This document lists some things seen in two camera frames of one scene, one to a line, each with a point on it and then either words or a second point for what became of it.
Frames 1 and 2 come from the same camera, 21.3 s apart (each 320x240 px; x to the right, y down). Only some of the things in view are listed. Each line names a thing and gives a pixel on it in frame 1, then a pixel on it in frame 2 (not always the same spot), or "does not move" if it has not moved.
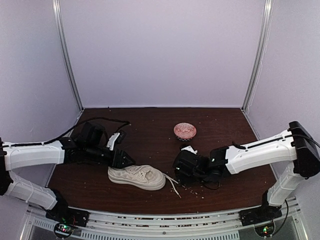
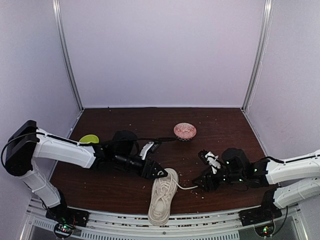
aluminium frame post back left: (56, 6) does not move
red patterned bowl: (184, 131) does not move
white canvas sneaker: (142, 177) -> (164, 189)
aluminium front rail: (104, 225) does not move
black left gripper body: (92, 154) -> (122, 161)
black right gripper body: (188, 180) -> (232, 178)
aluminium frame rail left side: (78, 118) does not move
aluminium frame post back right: (268, 16) does not move
